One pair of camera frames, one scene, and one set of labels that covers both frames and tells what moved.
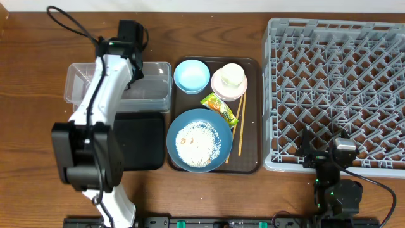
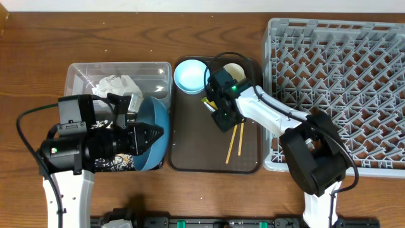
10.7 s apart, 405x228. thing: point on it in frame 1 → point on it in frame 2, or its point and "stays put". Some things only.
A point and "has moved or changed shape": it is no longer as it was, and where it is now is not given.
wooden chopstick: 233,132 stays put
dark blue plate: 199,140 → 153,111
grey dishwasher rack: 330,76 stays put
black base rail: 232,222 stays put
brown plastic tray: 233,92 stays put
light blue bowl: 192,76 stays put
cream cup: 232,74 stays put
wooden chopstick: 242,123 stays put
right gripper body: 317,158 → 225,121
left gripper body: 139,75 → 124,142
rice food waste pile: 197,143 has moved or changed shape
